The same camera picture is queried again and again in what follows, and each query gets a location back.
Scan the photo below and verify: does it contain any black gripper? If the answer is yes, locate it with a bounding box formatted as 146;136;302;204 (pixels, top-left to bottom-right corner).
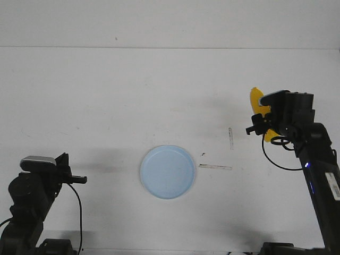
53;152;87;186
245;91;315;137

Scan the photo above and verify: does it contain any yellow corn cob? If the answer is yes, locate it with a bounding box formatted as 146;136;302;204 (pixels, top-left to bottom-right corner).
250;87;278;142

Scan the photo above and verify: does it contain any light blue round plate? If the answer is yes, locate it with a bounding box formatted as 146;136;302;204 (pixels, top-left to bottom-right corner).
139;145;196;200

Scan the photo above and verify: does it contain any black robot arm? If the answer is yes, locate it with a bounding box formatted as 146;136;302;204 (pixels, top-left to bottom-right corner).
246;88;339;254
1;153;87;254

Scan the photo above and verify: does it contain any clear tape strip vertical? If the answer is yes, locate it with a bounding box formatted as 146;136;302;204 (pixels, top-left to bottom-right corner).
228;127;234;150

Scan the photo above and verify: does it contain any clear tape strip horizontal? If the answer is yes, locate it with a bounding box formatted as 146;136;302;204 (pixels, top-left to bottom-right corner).
198;164;232;171

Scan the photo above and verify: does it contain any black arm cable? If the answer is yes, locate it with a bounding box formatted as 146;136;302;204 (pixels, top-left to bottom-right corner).
66;183;83;253
261;134;305;171

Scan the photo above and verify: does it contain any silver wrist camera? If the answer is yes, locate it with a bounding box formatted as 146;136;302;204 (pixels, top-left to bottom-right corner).
20;156;57;172
258;90;289;106

